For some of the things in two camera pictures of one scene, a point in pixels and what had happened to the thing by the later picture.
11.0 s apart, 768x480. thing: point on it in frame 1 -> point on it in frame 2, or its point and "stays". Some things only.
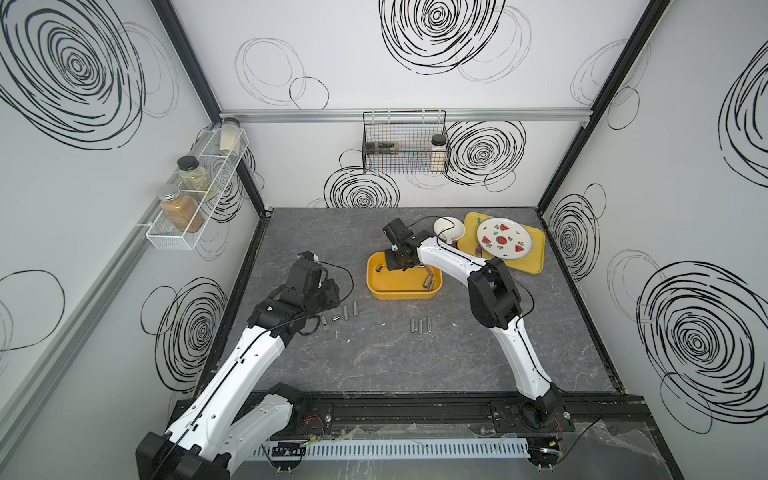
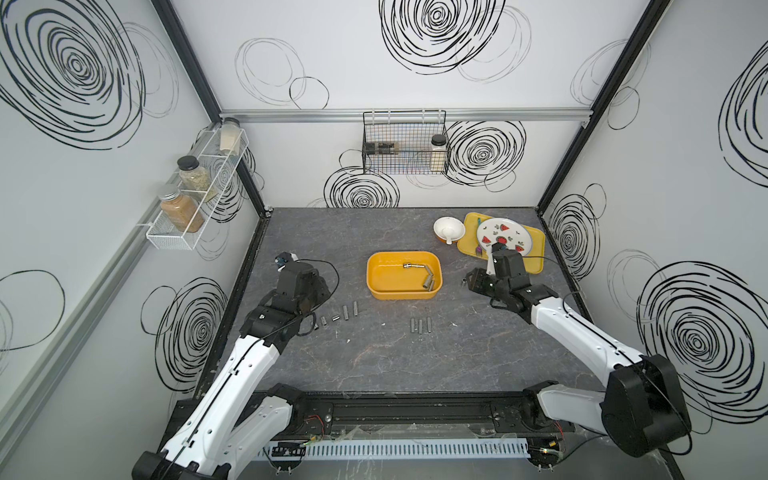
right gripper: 390,264 -> 474,280
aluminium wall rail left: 31,388 stays
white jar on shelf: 230,136 stays
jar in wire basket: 438,158 stays
